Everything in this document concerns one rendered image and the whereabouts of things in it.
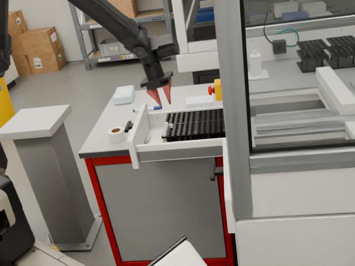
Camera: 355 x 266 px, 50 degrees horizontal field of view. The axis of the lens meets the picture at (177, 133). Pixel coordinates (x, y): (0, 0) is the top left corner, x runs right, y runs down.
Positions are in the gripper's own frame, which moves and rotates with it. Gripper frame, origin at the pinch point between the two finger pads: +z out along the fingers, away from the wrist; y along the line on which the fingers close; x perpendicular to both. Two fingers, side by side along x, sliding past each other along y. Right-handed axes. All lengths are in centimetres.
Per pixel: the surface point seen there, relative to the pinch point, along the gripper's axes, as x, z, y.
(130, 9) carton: 370, -8, -110
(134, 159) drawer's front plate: -14.2, 11.1, -11.5
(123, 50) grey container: 372, 40, -139
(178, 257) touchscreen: -88, -13, 22
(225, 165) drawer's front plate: -31.2, 10.2, 19.0
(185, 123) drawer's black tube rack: 0.1, 9.1, 4.5
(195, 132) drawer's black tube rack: -6.7, 10.0, 8.3
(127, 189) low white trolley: 13, 37, -32
